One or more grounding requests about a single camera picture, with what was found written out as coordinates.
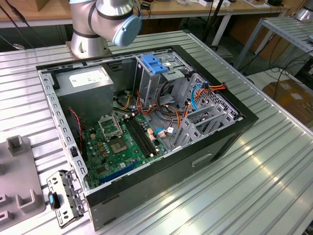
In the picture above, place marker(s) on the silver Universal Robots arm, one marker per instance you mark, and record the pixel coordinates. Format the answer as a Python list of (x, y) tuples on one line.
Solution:
[(85, 44)]

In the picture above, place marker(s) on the silver disk bay cage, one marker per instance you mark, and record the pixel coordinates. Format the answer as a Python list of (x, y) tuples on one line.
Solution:
[(212, 112)]

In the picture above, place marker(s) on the black RAM slot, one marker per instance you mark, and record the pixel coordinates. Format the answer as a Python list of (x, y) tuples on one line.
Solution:
[(137, 137), (144, 134)]

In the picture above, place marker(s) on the silver optical drive cage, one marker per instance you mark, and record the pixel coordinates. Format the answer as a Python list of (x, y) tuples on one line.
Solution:
[(152, 85)]

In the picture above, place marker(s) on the CPU socket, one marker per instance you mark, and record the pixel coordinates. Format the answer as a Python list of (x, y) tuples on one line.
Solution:
[(118, 146)]

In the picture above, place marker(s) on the blue drive latch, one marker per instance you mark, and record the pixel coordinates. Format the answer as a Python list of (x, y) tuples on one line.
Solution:
[(151, 62)]

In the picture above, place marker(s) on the black PC case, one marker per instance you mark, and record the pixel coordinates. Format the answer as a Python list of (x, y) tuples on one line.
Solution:
[(171, 171)]

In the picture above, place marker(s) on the green motherboard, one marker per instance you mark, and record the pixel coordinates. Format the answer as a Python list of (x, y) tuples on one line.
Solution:
[(115, 161)]

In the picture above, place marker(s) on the blue expansion slot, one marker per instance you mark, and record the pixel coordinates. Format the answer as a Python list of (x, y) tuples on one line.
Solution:
[(117, 172)]

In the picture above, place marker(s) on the grey power supply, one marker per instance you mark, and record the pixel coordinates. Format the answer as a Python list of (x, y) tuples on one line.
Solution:
[(85, 102)]

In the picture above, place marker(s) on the black case fan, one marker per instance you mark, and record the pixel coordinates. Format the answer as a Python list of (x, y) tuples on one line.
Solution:
[(74, 139)]

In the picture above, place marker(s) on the small white box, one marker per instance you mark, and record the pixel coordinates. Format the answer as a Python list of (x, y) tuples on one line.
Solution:
[(206, 3)]

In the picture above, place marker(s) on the flat cardboard box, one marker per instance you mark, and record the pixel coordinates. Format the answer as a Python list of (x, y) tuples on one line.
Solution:
[(286, 98)]

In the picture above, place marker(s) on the wooden desk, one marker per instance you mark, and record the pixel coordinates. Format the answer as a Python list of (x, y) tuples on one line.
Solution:
[(53, 12)]

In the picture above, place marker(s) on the grey parts rack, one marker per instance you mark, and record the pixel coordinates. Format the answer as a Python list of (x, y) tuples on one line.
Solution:
[(17, 173)]

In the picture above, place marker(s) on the metal slat side table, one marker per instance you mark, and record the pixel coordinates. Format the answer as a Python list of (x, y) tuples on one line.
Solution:
[(286, 28)]

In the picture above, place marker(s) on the small brown cardboard box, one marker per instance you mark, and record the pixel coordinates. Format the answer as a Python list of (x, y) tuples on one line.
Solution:
[(40, 5)]

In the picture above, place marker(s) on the silver slot retention bracket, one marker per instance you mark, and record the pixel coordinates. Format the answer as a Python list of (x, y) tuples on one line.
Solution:
[(68, 195)]

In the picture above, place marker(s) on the black blue bracket latch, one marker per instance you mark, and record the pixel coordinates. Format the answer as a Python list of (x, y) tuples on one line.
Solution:
[(53, 200)]

